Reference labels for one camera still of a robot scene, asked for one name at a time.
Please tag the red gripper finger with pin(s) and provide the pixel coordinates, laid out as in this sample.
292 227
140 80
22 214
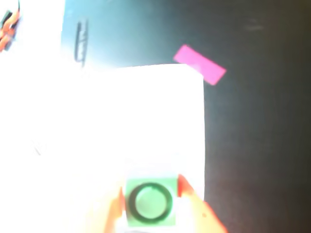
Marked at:
201 216
116 213

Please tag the green cube with round recess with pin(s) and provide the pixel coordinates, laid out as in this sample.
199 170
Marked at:
150 204

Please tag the white numbered grid paper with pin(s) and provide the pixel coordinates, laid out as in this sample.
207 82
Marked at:
145 121

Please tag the pink tape strip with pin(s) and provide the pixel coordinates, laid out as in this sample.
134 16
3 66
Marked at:
196 60

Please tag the black toothed ruler strip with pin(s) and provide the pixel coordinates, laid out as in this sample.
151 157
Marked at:
81 43

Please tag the orange and black bar clamp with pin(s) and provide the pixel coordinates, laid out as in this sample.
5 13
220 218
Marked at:
5 43
11 24

